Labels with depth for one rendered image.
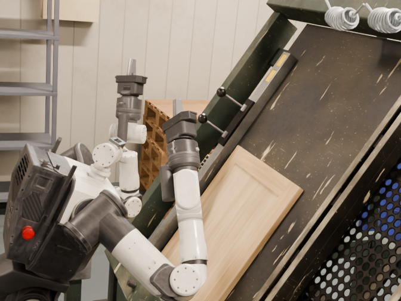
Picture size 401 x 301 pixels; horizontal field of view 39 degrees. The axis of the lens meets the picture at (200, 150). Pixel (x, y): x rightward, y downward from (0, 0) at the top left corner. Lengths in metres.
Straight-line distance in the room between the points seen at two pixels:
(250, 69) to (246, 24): 3.31
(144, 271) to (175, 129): 0.40
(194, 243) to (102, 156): 0.38
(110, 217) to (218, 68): 4.21
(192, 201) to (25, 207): 0.46
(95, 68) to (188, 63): 0.88
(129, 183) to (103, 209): 0.57
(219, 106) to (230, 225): 0.62
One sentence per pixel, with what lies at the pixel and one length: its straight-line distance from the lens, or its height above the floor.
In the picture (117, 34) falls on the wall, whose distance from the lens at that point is 5.21.
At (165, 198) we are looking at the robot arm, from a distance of 1.52.
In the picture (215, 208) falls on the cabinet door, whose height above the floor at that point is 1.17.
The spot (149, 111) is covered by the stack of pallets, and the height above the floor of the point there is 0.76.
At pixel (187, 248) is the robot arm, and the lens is 1.47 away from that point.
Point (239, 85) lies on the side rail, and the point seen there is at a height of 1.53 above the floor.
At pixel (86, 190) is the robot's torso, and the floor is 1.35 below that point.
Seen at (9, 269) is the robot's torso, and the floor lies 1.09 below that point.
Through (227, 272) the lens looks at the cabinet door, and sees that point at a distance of 1.78.
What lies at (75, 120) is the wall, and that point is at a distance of 5.27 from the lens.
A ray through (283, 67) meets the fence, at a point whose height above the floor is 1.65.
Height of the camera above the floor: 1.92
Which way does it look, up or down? 17 degrees down
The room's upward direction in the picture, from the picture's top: 6 degrees clockwise
